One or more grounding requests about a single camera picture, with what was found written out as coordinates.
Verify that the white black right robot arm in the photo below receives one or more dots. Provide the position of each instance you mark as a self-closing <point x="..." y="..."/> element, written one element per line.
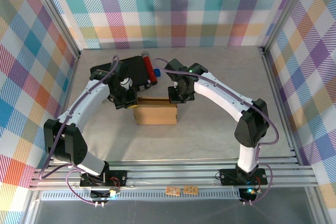
<point x="223" y="95"/>

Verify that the small orange circuit board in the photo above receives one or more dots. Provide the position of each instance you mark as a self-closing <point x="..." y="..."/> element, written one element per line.
<point x="172" y="190"/>
<point x="190" y="190"/>

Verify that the brown cardboard box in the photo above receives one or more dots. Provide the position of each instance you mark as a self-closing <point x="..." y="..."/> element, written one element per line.
<point x="155" y="115"/>

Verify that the aluminium side rail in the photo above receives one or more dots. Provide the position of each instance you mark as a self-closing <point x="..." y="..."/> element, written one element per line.
<point x="277" y="90"/>

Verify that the blue toy building block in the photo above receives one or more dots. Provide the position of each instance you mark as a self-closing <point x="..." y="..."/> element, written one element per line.
<point x="157" y="72"/>

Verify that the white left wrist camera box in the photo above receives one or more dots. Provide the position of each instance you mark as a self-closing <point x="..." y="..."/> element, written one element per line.
<point x="125" y="83"/>

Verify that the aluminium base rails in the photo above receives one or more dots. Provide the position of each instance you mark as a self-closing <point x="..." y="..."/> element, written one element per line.
<point x="170" y="175"/>

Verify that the small black electronics board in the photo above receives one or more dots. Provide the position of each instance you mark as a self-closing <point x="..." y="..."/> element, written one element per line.
<point x="101" y="193"/>
<point x="248" y="193"/>

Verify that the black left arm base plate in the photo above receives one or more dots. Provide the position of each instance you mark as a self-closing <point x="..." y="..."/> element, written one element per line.
<point x="118" y="178"/>

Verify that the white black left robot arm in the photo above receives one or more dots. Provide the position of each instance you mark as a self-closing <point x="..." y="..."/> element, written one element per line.
<point x="89" y="98"/>

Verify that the aluminium frame post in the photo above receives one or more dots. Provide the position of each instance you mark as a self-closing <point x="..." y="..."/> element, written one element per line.
<point x="284" y="11"/>
<point x="55" y="11"/>

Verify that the black mat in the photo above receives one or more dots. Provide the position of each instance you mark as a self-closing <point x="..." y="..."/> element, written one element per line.
<point x="136" y="69"/>

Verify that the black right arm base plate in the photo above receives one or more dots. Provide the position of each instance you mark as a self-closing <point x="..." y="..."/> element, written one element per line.
<point x="228" y="176"/>

